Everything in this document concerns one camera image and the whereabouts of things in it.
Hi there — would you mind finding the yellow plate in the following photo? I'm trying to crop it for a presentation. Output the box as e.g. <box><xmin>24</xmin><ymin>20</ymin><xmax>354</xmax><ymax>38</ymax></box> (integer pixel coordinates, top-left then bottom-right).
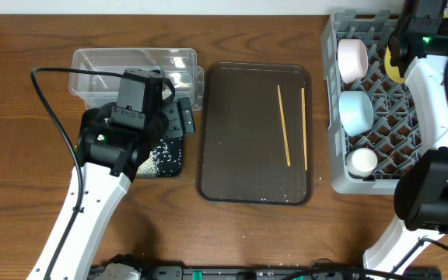
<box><xmin>384</xmin><ymin>12</ymin><xmax>448</xmax><ymax>83</ymax></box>

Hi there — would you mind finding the wooden chopstick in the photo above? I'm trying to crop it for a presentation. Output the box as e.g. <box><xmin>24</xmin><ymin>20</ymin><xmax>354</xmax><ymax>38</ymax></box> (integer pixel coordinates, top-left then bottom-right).
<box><xmin>301</xmin><ymin>87</ymin><xmax>308</xmax><ymax>171</ymax></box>
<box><xmin>277</xmin><ymin>84</ymin><xmax>291</xmax><ymax>166</ymax></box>

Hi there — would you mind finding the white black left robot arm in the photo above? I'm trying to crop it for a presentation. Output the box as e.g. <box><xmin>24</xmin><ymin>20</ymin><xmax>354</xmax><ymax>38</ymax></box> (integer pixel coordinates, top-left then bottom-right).
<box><xmin>29</xmin><ymin>68</ymin><xmax>194</xmax><ymax>279</ymax></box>

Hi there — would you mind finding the dark brown serving tray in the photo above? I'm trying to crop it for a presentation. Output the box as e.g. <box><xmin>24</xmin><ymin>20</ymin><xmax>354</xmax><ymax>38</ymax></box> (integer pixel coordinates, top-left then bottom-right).
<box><xmin>196</xmin><ymin>62</ymin><xmax>313</xmax><ymax>206</ymax></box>

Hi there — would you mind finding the light blue bowl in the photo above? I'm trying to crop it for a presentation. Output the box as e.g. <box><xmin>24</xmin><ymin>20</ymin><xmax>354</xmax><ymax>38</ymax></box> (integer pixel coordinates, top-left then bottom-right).
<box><xmin>339</xmin><ymin>91</ymin><xmax>374</xmax><ymax>137</ymax></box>

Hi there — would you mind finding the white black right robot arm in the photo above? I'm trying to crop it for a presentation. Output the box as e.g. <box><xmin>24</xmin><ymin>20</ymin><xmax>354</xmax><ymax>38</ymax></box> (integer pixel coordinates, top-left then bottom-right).
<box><xmin>361</xmin><ymin>0</ymin><xmax>448</xmax><ymax>279</ymax></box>

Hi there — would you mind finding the white cup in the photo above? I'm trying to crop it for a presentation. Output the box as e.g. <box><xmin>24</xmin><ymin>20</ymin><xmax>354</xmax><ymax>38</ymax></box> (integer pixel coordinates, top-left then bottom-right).
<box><xmin>345</xmin><ymin>148</ymin><xmax>378</xmax><ymax>178</ymax></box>

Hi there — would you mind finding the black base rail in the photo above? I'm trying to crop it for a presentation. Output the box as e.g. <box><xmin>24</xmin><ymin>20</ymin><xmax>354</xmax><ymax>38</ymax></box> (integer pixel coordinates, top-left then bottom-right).
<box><xmin>87</xmin><ymin>254</ymin><xmax>443</xmax><ymax>280</ymax></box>

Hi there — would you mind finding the rice pile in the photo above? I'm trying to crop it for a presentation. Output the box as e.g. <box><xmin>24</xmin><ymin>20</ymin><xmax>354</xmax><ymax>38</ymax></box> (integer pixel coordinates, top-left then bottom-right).
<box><xmin>136</xmin><ymin>138</ymin><xmax>183</xmax><ymax>178</ymax></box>

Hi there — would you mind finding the grey dishwasher rack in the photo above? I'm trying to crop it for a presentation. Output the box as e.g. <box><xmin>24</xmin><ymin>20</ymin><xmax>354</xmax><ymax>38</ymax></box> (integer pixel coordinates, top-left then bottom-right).
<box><xmin>321</xmin><ymin>10</ymin><xmax>422</xmax><ymax>194</ymax></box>

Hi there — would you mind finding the black food waste tray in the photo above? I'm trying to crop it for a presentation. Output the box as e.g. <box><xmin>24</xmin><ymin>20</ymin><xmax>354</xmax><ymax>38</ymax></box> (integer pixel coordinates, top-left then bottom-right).
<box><xmin>79</xmin><ymin>107</ymin><xmax>186</xmax><ymax>179</ymax></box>

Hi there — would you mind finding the clear plastic waste bin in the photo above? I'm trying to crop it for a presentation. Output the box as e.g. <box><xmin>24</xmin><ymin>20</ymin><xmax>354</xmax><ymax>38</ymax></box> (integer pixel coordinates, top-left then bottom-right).
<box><xmin>68</xmin><ymin>48</ymin><xmax>205</xmax><ymax>111</ymax></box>

